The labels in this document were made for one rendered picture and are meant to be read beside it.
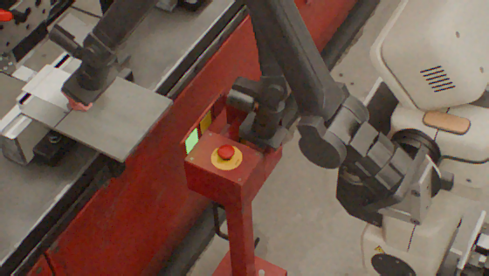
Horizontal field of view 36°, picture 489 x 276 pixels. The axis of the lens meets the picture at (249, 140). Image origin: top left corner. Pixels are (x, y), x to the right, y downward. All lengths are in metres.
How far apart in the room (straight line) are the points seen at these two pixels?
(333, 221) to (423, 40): 1.48
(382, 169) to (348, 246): 1.36
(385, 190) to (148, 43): 0.89
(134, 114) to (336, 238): 1.16
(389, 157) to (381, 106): 0.34
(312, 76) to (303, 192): 1.55
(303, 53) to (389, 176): 0.24
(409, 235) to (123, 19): 0.70
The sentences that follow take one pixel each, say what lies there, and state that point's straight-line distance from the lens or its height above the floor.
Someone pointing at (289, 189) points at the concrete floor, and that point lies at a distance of 2.65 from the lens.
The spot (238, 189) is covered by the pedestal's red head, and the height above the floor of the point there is 0.76.
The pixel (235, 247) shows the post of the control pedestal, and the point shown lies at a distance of 2.14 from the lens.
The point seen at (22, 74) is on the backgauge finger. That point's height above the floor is 1.01.
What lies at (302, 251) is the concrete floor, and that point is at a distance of 2.52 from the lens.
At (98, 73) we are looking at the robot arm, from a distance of 1.46.
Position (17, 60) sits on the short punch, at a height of 1.11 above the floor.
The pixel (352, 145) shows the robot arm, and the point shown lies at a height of 1.26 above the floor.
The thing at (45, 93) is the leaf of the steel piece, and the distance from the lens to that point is 1.66.
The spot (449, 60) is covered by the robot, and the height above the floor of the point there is 1.35.
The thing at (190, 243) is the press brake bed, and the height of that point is 0.05.
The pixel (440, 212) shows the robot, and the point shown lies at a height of 0.93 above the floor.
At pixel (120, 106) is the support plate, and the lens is 1.60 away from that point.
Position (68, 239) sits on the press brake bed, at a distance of 1.74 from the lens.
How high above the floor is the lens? 2.17
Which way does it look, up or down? 51 degrees down
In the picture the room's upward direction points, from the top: 3 degrees counter-clockwise
